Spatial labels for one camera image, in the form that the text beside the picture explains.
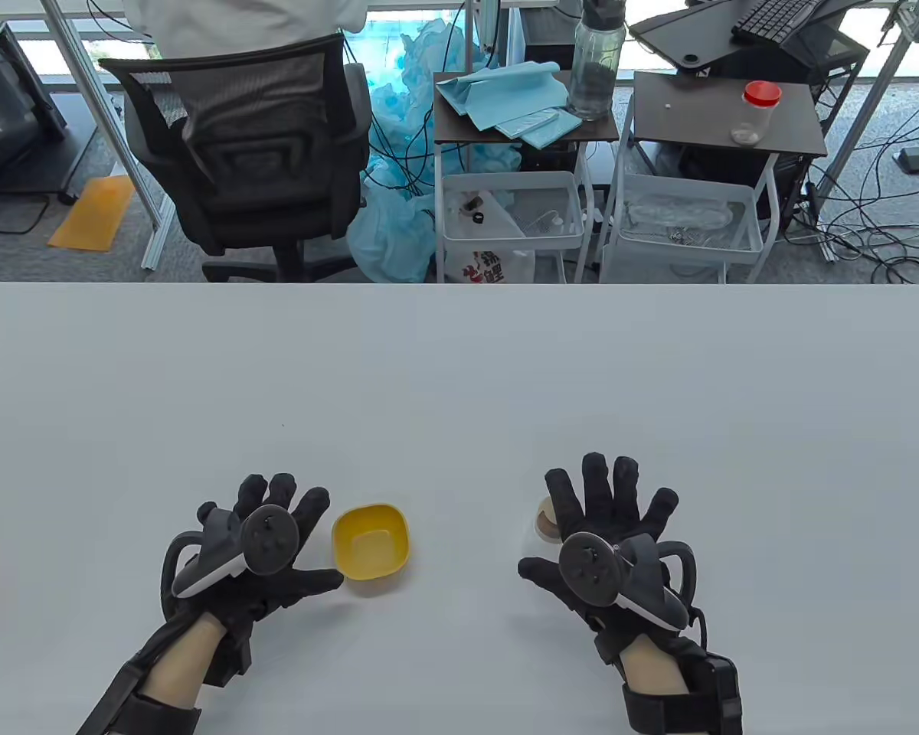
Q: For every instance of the person's left hand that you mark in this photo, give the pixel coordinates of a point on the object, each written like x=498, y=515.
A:
x=306, y=586

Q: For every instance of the person's right hand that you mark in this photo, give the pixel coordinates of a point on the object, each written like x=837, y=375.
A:
x=605, y=505

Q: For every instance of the small yellow dish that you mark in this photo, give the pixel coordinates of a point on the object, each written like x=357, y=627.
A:
x=371, y=547

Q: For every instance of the person's left forearm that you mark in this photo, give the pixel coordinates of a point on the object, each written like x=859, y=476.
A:
x=184, y=666

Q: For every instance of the grey white hand controller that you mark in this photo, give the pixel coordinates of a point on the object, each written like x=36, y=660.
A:
x=590, y=570
x=268, y=540

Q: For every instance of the black wrist sensor module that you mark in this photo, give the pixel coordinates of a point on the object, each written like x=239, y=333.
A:
x=226, y=658
x=720, y=693

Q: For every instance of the white plastic bag red print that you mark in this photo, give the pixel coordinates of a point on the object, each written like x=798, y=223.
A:
x=498, y=264

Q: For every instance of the clear plastic bag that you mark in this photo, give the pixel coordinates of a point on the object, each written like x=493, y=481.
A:
x=681, y=214

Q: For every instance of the pile of blue plastic bags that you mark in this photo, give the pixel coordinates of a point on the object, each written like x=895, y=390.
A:
x=398, y=230

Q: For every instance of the black mesh office chair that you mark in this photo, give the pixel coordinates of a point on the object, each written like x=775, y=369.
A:
x=276, y=199

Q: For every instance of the white cart with dark top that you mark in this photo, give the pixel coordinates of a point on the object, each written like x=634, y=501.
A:
x=697, y=115
x=452, y=132

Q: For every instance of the clear jar with red lid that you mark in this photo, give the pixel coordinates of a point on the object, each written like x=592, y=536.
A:
x=754, y=122

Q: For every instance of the clear water bottle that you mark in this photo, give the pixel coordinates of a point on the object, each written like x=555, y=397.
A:
x=596, y=84

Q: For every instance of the folded light blue cloths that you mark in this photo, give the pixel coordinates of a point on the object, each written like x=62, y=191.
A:
x=498, y=96

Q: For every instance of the orange envelope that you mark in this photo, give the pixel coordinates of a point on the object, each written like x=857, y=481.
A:
x=92, y=214

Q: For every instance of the grey foot pedal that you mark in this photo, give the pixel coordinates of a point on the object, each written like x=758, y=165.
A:
x=911, y=159

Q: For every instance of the black desk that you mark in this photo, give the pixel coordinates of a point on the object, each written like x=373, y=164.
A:
x=681, y=38

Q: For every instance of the black keyboard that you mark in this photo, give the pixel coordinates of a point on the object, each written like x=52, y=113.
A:
x=773, y=19

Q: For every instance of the black equipment stand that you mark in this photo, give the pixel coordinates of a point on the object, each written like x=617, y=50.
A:
x=15, y=115

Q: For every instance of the aluminium frame post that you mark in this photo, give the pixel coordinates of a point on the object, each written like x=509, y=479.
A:
x=877, y=115
x=157, y=237

